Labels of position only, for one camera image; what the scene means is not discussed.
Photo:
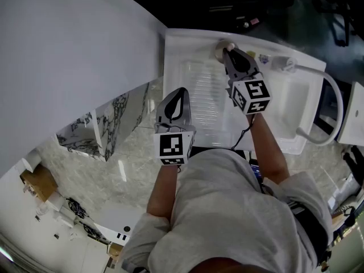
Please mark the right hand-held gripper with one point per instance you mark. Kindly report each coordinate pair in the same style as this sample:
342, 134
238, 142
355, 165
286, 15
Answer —
253, 95

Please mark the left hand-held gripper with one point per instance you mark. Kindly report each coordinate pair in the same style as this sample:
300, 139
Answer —
170, 146

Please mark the person's left forearm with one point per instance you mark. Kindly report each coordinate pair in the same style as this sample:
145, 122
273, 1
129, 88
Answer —
162, 192

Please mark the person's right forearm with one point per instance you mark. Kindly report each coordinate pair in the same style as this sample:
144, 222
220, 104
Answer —
267, 152

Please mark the small green object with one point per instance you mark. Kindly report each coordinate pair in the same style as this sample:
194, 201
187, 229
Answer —
250, 53

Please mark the small blue white object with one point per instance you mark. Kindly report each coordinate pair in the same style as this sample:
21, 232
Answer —
264, 59

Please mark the translucent cup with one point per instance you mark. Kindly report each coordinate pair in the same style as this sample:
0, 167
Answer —
219, 53

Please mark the marble patterned slab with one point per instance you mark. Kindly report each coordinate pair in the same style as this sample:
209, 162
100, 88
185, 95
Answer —
119, 115

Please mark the white laundry sink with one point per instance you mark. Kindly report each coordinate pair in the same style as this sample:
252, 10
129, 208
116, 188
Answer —
293, 101

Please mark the black cabinet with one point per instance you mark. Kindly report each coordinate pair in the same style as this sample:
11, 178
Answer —
199, 4

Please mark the white curved faucet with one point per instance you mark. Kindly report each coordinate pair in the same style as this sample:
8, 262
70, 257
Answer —
332, 81

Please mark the blue box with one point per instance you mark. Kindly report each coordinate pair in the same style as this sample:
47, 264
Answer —
255, 168

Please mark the person's grey shirt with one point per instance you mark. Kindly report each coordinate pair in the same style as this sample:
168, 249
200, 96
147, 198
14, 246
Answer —
227, 209

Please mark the black office chair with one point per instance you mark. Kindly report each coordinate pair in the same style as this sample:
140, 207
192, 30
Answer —
341, 10

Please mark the white partition panel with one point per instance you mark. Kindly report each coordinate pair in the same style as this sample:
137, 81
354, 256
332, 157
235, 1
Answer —
71, 53

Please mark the white rectangular washbasin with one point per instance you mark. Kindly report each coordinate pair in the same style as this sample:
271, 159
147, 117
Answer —
352, 118

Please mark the small cardboard box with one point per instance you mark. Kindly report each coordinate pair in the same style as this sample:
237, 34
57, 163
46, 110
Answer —
116, 249

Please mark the black waist pack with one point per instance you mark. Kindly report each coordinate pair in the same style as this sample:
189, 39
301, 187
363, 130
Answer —
308, 226

